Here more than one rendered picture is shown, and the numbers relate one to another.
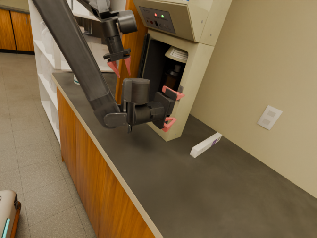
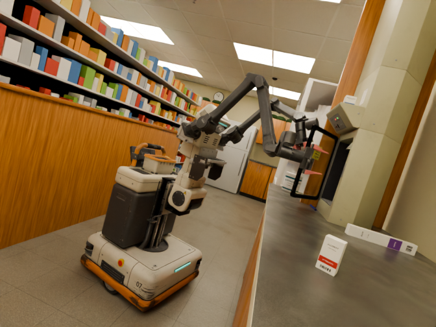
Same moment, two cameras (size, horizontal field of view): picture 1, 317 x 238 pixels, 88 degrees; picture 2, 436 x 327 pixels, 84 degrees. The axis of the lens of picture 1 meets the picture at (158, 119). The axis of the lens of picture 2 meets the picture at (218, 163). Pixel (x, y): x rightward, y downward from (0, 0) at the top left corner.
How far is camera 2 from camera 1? 0.92 m
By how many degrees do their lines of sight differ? 61
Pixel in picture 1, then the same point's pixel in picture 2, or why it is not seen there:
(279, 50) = not seen: outside the picture
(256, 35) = not seen: outside the picture
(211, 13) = (369, 108)
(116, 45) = (300, 135)
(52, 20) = (261, 108)
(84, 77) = (264, 127)
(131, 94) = (283, 137)
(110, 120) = (267, 146)
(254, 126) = not seen: outside the picture
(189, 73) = (352, 152)
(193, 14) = (347, 108)
